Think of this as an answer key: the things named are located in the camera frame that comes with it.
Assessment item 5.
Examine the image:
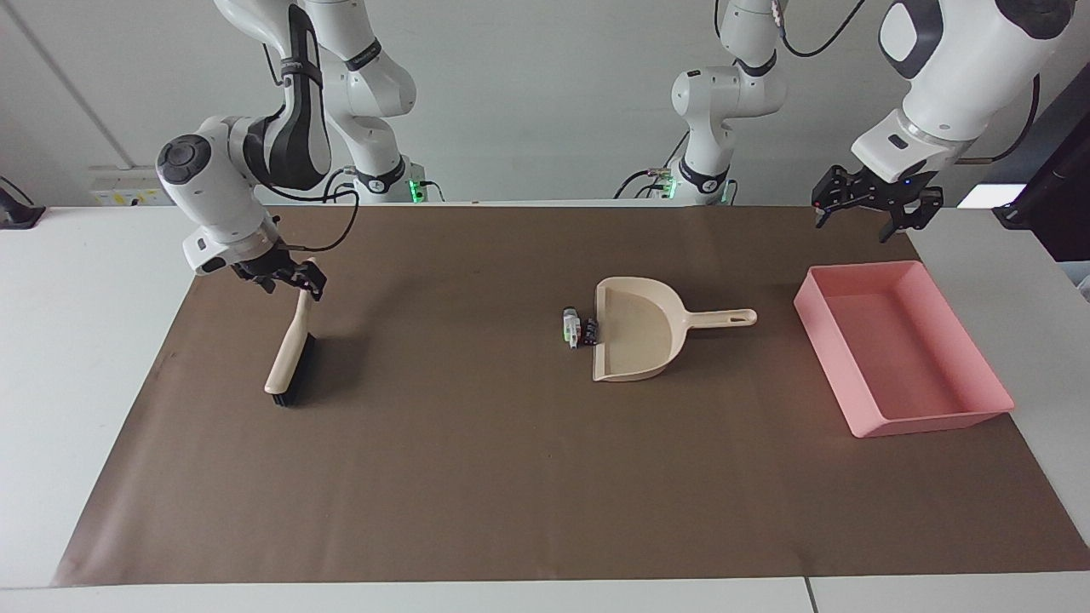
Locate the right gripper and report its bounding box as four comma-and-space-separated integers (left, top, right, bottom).
231, 255, 328, 302

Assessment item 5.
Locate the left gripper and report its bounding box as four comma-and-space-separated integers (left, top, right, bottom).
812, 164, 944, 244

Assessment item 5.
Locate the beige brush with black bristles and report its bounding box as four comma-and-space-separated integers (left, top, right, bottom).
263, 257, 318, 408

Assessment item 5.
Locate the pink plastic bin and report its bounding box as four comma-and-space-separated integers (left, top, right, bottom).
793, 260, 1016, 439

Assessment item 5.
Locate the black stand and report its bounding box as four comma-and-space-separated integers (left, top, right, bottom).
0, 176, 47, 230
991, 83, 1090, 262

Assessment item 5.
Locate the beige plastic dustpan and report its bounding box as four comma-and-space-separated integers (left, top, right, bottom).
592, 276, 759, 383

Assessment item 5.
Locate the black cable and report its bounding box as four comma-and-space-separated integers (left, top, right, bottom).
768, 0, 869, 60
254, 165, 362, 255
614, 153, 689, 200
957, 74, 1042, 165

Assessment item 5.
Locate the white wall socket strip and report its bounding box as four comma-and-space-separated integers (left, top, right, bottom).
88, 165, 169, 208

